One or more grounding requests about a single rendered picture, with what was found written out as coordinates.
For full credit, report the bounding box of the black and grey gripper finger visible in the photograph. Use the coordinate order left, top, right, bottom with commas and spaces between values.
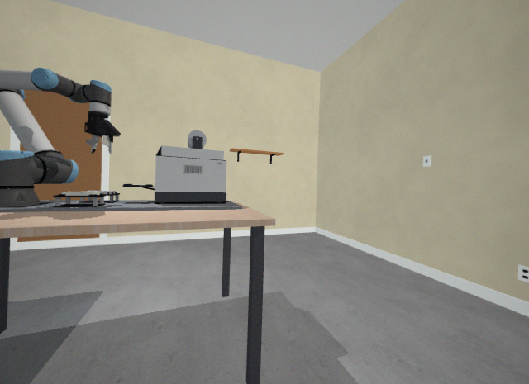
101, 130, 113, 154
86, 135, 100, 154

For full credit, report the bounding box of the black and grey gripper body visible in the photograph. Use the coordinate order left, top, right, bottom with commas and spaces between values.
84, 111, 110, 137

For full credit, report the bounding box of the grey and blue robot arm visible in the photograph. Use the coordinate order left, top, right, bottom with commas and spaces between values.
0, 68, 112, 207

